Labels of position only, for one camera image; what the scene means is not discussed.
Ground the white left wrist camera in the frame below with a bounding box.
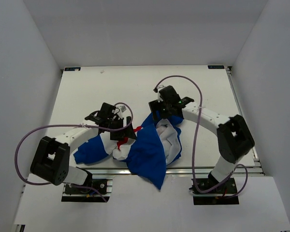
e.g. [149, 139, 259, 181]
[114, 102, 127, 119]

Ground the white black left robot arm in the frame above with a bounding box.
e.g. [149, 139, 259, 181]
[30, 102, 136, 193]

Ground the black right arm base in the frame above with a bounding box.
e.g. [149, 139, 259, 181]
[189, 178, 239, 205]

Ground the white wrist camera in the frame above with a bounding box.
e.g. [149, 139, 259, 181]
[154, 85, 165, 102]
[114, 102, 127, 119]

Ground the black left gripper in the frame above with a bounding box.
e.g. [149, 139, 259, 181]
[107, 116, 136, 141]

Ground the blue right corner label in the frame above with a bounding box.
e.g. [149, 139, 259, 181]
[207, 65, 225, 69]

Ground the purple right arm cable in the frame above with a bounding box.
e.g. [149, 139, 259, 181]
[154, 75, 249, 199]

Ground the blue white red jacket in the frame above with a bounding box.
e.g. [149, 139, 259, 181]
[73, 115, 183, 189]

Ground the blue left corner label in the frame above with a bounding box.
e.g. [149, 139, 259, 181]
[64, 67, 81, 72]

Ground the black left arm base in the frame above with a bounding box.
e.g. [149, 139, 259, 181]
[61, 178, 113, 203]

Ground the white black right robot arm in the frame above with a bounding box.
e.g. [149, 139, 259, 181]
[149, 86, 255, 194]

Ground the blue corner label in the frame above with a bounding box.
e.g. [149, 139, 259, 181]
[207, 65, 225, 69]
[64, 67, 81, 72]

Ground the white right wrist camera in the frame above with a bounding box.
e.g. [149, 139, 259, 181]
[154, 85, 165, 102]

